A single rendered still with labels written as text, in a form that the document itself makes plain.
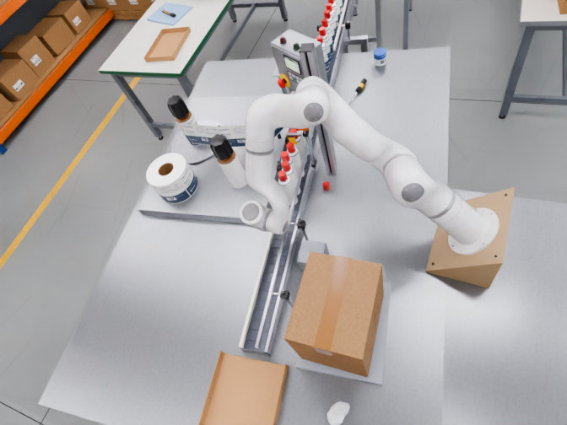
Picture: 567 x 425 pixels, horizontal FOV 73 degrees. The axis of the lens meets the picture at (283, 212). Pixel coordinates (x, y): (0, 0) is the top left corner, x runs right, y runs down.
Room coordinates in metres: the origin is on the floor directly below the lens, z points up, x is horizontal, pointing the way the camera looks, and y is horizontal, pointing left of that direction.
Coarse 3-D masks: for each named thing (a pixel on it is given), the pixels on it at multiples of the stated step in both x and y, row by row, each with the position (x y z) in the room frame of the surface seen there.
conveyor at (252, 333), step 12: (312, 144) 1.29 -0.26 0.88; (300, 192) 1.05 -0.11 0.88; (276, 240) 0.87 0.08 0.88; (288, 240) 0.85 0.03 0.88; (276, 252) 0.82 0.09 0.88; (288, 252) 0.80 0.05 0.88; (264, 276) 0.74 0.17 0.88; (264, 288) 0.69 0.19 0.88; (276, 288) 0.66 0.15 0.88; (264, 300) 0.64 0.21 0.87; (276, 300) 0.62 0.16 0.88; (252, 324) 0.57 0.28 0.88; (252, 336) 0.52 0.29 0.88; (264, 336) 0.51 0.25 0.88; (252, 348) 0.48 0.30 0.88; (264, 348) 0.47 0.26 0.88
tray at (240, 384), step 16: (224, 368) 0.47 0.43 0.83; (240, 368) 0.45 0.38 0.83; (256, 368) 0.43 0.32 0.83; (272, 368) 0.40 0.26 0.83; (224, 384) 0.42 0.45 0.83; (240, 384) 0.40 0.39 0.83; (256, 384) 0.37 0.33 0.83; (272, 384) 0.35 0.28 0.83; (208, 400) 0.39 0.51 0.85; (224, 400) 0.37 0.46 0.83; (240, 400) 0.35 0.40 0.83; (256, 400) 0.32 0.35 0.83; (272, 400) 0.30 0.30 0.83; (208, 416) 0.34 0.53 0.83; (224, 416) 0.32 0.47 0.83; (240, 416) 0.30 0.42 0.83; (256, 416) 0.28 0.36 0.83; (272, 416) 0.26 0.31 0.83
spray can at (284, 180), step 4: (280, 172) 1.03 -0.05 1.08; (284, 172) 1.02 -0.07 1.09; (280, 176) 1.01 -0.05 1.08; (284, 176) 1.01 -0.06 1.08; (288, 176) 1.03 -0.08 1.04; (280, 180) 1.02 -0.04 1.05; (284, 180) 1.01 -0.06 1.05; (288, 180) 1.01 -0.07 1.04; (280, 184) 1.01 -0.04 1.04; (284, 184) 1.00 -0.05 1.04; (288, 184) 1.00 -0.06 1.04; (284, 188) 1.00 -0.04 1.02; (288, 188) 1.00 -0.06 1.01; (292, 188) 1.01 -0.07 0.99; (288, 192) 1.00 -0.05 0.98; (292, 192) 1.00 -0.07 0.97; (288, 196) 1.00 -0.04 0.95; (292, 196) 1.00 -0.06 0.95; (292, 200) 1.00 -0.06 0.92; (296, 200) 1.01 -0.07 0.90
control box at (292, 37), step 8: (288, 32) 1.29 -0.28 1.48; (296, 32) 1.27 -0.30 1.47; (288, 40) 1.24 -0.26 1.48; (296, 40) 1.22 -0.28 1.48; (304, 40) 1.20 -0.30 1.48; (312, 40) 1.18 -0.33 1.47; (272, 48) 1.27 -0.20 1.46; (280, 48) 1.23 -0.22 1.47; (288, 48) 1.20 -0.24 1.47; (320, 48) 1.15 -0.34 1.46; (280, 56) 1.23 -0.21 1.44; (296, 56) 1.14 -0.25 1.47; (320, 56) 1.15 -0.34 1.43; (280, 64) 1.24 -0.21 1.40; (320, 64) 1.15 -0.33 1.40; (280, 72) 1.26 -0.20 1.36; (320, 72) 1.14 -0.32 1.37; (288, 80) 1.22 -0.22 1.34; (296, 88) 1.18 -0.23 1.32
